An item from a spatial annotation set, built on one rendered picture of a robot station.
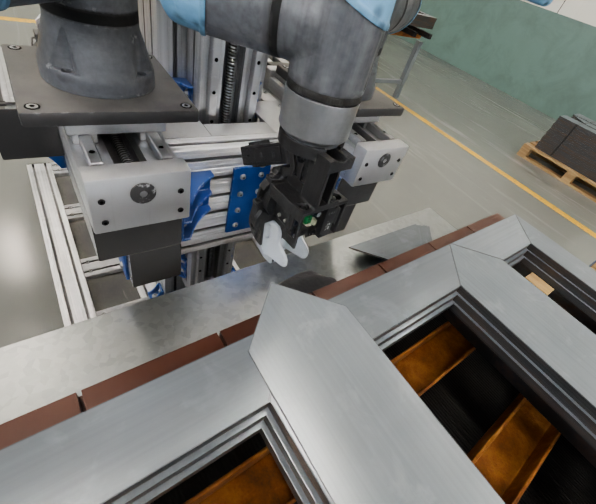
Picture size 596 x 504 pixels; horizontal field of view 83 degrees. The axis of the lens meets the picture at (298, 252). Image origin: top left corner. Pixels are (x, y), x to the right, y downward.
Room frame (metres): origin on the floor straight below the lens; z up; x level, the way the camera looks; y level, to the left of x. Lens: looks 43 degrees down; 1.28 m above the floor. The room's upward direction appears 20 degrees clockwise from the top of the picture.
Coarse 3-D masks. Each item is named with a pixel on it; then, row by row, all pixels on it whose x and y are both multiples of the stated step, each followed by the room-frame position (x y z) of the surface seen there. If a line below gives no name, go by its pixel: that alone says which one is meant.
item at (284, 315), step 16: (272, 304) 0.31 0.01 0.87; (288, 304) 0.32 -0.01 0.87; (304, 304) 0.33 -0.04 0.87; (320, 304) 0.35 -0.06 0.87; (336, 304) 0.36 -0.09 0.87; (272, 320) 0.29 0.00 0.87; (288, 320) 0.30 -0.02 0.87; (304, 320) 0.31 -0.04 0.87; (256, 336) 0.25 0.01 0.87; (272, 336) 0.26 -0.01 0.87
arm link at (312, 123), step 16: (288, 96) 0.32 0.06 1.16; (288, 112) 0.32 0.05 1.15; (304, 112) 0.31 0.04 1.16; (320, 112) 0.31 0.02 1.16; (336, 112) 0.31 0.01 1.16; (352, 112) 0.33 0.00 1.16; (288, 128) 0.31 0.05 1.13; (304, 128) 0.31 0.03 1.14; (320, 128) 0.31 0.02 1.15; (336, 128) 0.32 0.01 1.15; (320, 144) 0.31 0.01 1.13; (336, 144) 0.32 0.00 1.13
